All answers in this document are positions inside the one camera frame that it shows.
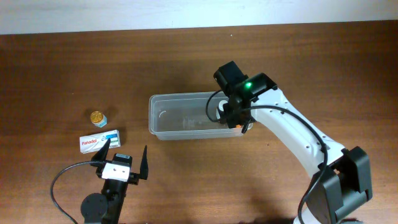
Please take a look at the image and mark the clear plastic container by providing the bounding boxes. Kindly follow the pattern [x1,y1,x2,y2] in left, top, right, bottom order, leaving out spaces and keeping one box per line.
[149,92,243,141]

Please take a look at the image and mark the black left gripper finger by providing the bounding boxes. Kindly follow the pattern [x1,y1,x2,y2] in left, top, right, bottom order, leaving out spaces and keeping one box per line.
[139,146,149,180]
[91,139,111,162]

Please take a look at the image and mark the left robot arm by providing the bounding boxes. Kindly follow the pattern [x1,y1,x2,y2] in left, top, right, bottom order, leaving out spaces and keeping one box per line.
[80,140,149,224]

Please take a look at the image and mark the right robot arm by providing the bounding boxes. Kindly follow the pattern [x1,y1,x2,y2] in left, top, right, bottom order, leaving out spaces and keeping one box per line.
[213,62,373,223]

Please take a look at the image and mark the white Panadol box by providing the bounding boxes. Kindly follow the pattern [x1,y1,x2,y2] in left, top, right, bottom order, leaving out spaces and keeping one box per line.
[80,129,121,154]

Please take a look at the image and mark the dark brown medicine bottle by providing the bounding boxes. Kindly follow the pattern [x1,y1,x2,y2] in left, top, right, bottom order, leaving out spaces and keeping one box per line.
[216,100,228,124]

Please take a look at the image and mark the small gold-lid jar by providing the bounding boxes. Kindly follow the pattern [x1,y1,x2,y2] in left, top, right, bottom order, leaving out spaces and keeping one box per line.
[90,111,108,128]

